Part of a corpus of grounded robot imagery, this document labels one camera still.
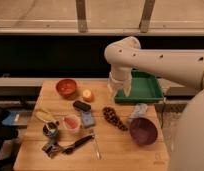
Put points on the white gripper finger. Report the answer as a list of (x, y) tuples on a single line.
[(113, 92), (127, 89)]

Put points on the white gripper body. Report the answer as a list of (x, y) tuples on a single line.
[(118, 77)]

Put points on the yellow banana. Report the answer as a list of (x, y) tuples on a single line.
[(44, 116)]

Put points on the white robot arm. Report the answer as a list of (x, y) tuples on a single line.
[(185, 67)]

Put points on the green plastic tray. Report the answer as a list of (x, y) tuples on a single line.
[(145, 89)]

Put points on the bunch of dark grapes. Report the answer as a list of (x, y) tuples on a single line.
[(111, 117)]

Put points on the apple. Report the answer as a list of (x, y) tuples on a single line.
[(87, 95)]

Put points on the blue sponge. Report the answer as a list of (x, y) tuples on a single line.
[(87, 119)]

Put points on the red bowl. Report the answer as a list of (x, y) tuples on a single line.
[(66, 87)]

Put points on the purple bowl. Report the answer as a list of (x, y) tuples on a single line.
[(143, 131)]

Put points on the pink cup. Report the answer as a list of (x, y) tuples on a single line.
[(72, 123)]

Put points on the small metal cup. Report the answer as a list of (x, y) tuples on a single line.
[(50, 130)]

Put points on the blue object beside table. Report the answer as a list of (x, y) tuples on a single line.
[(17, 118)]

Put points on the black chair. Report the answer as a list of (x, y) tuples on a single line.
[(6, 133)]

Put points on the black handled utensil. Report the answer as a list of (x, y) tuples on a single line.
[(71, 148)]

